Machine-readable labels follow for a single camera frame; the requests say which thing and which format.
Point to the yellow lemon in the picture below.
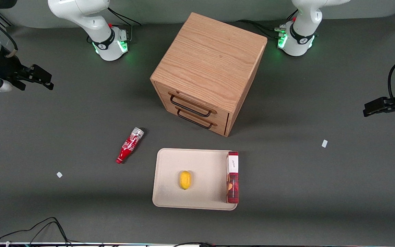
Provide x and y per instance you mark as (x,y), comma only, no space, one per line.
(184,180)

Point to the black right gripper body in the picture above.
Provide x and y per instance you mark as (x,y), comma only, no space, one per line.
(8,69)

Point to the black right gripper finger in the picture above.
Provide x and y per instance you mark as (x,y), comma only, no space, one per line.
(48,86)
(41,73)

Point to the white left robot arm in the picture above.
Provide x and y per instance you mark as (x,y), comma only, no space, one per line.
(303,20)

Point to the red cookie box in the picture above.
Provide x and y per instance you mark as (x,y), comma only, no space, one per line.
(232,181)

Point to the red coke bottle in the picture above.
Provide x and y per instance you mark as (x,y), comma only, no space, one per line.
(129,145)

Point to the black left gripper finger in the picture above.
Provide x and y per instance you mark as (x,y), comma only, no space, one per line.
(386,101)
(377,108)

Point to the wooden drawer cabinet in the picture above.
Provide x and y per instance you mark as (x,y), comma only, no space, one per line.
(211,58)

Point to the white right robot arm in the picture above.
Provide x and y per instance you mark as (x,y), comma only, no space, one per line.
(91,17)

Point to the beige plastic tray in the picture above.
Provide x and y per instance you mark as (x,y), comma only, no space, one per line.
(204,164)

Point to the wooden drawer front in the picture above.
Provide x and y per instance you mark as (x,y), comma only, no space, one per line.
(219,128)
(218,116)

